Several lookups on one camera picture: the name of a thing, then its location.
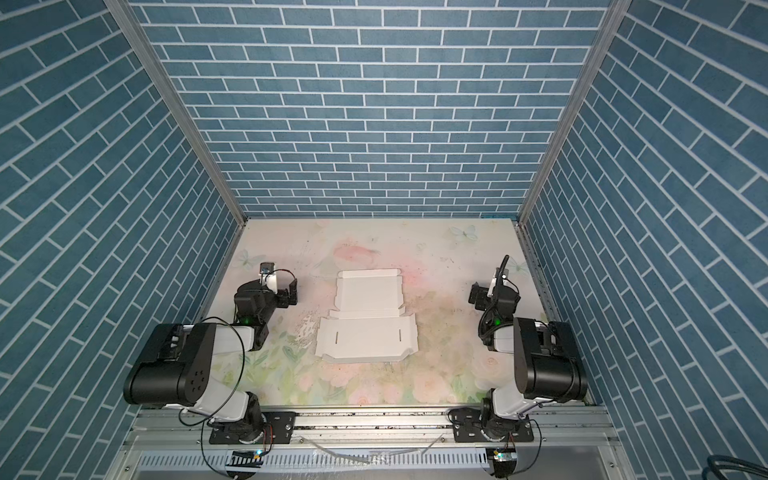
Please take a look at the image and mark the white paper box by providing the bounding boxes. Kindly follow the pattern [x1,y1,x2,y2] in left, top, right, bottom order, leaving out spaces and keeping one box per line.
[315,269,419,364]

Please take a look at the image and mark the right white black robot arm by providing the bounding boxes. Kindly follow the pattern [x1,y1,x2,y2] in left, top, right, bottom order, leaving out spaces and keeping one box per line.
[468,278,588,441]

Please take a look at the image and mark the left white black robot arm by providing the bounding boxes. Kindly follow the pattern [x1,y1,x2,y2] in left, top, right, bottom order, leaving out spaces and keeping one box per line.
[123,270,298,444]

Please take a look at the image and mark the left circuit board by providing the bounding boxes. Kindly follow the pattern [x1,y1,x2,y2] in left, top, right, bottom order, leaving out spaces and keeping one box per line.
[225,450,264,472]

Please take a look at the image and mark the circuit board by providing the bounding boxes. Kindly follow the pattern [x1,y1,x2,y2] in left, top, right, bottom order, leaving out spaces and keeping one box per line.
[486,448,518,477]
[225,450,264,472]

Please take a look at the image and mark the right circuit board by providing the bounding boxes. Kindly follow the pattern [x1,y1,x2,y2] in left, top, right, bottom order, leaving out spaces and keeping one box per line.
[486,448,518,477]

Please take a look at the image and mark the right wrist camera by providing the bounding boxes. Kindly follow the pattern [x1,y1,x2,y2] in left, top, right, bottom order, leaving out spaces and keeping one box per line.
[489,255,510,300]

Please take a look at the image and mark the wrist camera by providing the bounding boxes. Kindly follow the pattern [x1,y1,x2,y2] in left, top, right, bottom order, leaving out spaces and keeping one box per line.
[259,262,278,293]
[489,255,510,300]

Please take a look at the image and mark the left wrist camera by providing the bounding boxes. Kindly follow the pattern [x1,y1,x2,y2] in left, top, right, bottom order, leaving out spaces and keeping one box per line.
[259,262,278,293]

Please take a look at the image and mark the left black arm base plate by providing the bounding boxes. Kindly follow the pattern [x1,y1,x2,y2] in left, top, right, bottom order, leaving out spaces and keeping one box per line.
[208,411,297,446]

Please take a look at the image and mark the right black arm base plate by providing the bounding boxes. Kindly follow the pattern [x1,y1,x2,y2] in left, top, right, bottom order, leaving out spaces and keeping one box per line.
[447,407,534,443]

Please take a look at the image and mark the aluminium front rail frame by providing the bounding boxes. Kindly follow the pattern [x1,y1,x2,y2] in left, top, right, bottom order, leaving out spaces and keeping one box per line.
[107,404,633,479]

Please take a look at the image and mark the black cable bottom right corner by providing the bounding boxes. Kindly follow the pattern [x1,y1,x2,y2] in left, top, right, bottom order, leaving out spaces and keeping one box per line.
[701,454,768,480]

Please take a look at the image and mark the right aluminium corner post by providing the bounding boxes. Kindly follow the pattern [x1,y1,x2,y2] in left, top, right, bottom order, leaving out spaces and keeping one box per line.
[518,0,634,226]

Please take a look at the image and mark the aluminium corner post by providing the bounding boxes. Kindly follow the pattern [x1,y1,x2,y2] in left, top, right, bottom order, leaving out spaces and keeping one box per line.
[104,0,247,227]
[518,0,634,226]

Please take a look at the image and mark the left aluminium corner post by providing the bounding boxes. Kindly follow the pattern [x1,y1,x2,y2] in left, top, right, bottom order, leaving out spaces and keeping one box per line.
[104,0,247,227]

